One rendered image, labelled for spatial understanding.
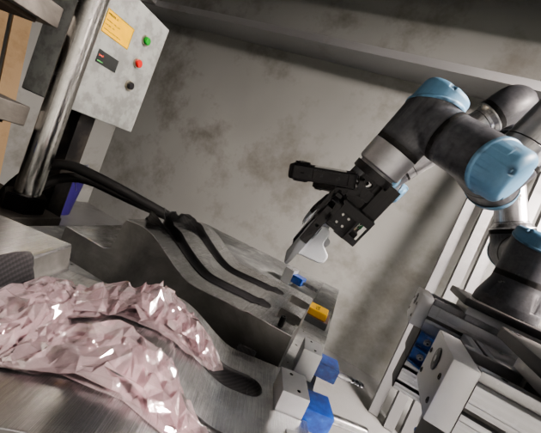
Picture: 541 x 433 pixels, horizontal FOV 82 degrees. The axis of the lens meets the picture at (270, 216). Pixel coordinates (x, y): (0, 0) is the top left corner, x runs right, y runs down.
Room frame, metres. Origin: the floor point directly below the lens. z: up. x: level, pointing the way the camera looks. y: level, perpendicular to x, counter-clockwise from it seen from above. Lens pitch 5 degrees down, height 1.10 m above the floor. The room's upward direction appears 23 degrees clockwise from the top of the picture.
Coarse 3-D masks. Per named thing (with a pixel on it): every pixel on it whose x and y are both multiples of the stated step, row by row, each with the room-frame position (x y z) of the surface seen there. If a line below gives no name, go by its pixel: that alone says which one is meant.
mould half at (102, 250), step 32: (128, 224) 0.58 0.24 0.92; (96, 256) 0.59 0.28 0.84; (128, 256) 0.58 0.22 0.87; (160, 256) 0.56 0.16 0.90; (224, 256) 0.75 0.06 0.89; (192, 288) 0.54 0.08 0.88; (256, 288) 0.65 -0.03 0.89; (288, 288) 0.73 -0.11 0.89; (224, 320) 0.52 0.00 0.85; (256, 320) 0.51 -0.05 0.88; (256, 352) 0.50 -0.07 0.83
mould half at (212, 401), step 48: (0, 240) 0.36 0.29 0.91; (48, 240) 0.42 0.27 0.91; (144, 336) 0.32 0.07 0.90; (0, 384) 0.22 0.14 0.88; (48, 384) 0.22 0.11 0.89; (192, 384) 0.32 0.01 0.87; (0, 432) 0.18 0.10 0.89; (48, 432) 0.19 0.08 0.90; (96, 432) 0.20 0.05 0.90; (144, 432) 0.23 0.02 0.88; (240, 432) 0.30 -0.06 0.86
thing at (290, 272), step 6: (288, 270) 1.10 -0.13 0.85; (294, 270) 1.10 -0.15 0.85; (282, 276) 1.10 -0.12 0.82; (288, 276) 1.09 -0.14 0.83; (294, 276) 1.09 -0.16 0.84; (300, 276) 1.11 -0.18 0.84; (288, 282) 1.09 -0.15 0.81; (294, 282) 1.08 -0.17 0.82; (300, 282) 1.07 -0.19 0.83; (312, 288) 1.07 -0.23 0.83
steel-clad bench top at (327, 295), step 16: (224, 240) 1.34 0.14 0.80; (240, 256) 1.19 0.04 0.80; (256, 256) 1.29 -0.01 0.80; (80, 272) 0.58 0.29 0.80; (272, 272) 1.15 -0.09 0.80; (304, 288) 1.13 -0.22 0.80; (320, 288) 1.23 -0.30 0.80; (320, 304) 1.02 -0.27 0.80; (304, 320) 0.82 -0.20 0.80; (304, 336) 0.73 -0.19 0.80; (320, 336) 0.77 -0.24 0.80; (288, 352) 0.62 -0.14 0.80; (288, 368) 0.56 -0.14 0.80
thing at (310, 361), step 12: (300, 348) 0.59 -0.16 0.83; (312, 348) 0.56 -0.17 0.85; (300, 360) 0.55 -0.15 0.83; (312, 360) 0.55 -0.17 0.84; (324, 360) 0.56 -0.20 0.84; (336, 360) 0.58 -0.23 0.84; (300, 372) 0.55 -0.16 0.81; (312, 372) 0.54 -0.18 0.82; (324, 372) 0.55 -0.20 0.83; (336, 372) 0.54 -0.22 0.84; (360, 384) 0.56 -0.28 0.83
